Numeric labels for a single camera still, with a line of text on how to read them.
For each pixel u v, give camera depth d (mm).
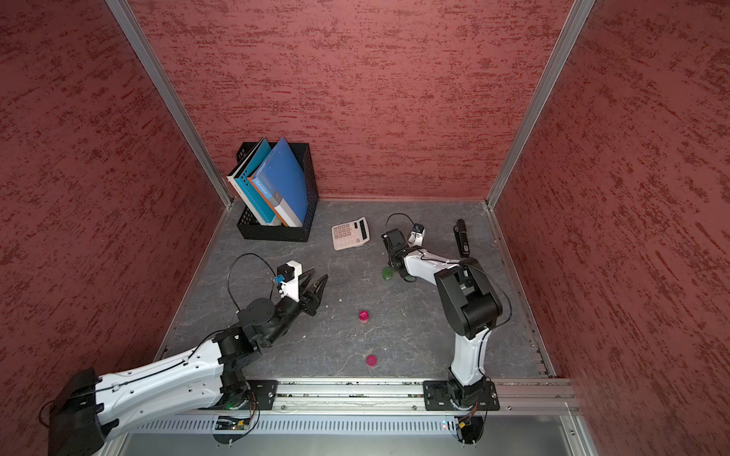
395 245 789
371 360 796
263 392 743
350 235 1065
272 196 921
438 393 741
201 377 518
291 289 618
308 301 631
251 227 1020
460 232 1071
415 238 874
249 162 901
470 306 509
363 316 868
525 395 762
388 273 976
